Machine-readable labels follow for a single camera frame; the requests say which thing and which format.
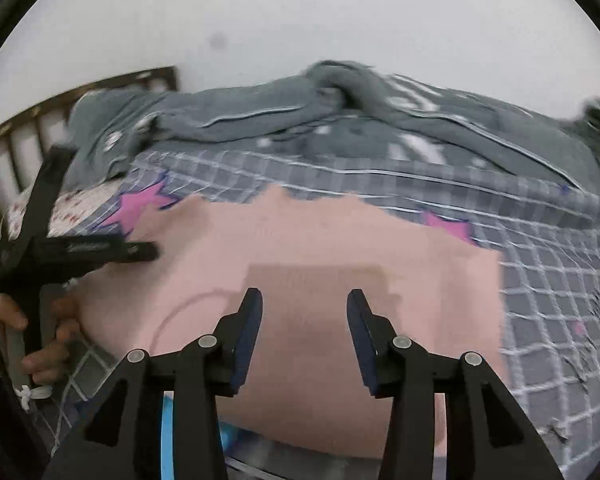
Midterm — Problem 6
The grey checked star bedcover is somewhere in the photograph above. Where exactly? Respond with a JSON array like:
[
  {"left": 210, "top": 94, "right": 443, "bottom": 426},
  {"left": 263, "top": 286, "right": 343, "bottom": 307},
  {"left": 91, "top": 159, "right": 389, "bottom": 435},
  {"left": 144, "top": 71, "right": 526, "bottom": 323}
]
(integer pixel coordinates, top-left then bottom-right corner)
[{"left": 50, "top": 150, "right": 600, "bottom": 480}]

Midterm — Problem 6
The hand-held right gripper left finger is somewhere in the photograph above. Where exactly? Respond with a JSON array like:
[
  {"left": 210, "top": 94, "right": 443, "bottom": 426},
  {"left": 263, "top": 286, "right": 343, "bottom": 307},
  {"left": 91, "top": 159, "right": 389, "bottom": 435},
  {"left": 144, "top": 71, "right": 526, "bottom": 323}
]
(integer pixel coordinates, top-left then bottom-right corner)
[{"left": 42, "top": 287, "right": 264, "bottom": 480}]

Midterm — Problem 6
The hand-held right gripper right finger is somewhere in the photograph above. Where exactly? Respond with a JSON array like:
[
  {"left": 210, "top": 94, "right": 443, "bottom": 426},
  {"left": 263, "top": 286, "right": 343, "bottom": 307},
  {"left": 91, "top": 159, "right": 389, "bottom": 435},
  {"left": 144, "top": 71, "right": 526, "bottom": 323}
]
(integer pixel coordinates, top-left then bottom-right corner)
[{"left": 346, "top": 288, "right": 566, "bottom": 480}]

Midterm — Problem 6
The floral bed sheet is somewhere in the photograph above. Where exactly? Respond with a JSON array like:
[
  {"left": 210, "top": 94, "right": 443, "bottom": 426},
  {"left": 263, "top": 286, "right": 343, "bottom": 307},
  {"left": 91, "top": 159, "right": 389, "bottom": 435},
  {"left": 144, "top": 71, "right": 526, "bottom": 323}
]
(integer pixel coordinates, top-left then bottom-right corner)
[{"left": 5, "top": 180, "right": 131, "bottom": 241}]

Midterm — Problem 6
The dark wooden headboard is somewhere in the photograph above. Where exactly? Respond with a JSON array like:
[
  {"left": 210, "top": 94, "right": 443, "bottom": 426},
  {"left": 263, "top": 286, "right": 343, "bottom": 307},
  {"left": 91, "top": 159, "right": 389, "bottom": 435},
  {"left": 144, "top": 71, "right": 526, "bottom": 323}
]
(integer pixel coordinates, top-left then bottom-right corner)
[{"left": 0, "top": 66, "right": 181, "bottom": 231}]

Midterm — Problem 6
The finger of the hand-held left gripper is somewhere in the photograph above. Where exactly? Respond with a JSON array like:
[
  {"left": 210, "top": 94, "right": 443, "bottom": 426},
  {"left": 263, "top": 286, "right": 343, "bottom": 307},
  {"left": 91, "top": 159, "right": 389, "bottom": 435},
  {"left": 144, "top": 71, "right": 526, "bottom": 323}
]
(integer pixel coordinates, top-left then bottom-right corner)
[
  {"left": 45, "top": 236, "right": 160, "bottom": 267},
  {"left": 14, "top": 146, "right": 76, "bottom": 250}
]

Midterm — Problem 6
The person's left hand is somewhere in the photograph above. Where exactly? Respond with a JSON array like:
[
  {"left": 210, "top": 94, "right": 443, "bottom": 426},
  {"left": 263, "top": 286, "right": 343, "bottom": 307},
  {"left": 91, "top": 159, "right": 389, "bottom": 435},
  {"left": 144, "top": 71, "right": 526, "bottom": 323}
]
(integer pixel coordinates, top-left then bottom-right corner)
[{"left": 0, "top": 291, "right": 84, "bottom": 386}]

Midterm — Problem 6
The pink knit sweater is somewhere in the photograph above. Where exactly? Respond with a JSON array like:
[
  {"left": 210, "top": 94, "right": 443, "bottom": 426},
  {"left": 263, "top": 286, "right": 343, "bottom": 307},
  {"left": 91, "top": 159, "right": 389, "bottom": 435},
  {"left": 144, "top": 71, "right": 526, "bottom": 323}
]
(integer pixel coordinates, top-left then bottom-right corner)
[{"left": 72, "top": 185, "right": 511, "bottom": 461}]

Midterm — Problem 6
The grey fleece blanket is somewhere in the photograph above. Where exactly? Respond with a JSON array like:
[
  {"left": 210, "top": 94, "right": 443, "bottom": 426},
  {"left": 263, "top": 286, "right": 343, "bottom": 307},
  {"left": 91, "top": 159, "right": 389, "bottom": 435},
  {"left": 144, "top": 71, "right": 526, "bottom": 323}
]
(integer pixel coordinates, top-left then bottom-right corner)
[{"left": 70, "top": 60, "right": 600, "bottom": 196}]

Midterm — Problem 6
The white cord knot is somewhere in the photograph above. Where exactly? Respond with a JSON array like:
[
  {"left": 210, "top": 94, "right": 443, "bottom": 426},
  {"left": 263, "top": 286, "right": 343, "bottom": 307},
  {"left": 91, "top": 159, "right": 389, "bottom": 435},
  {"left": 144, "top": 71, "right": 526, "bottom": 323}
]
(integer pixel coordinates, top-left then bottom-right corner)
[{"left": 14, "top": 385, "right": 51, "bottom": 412}]

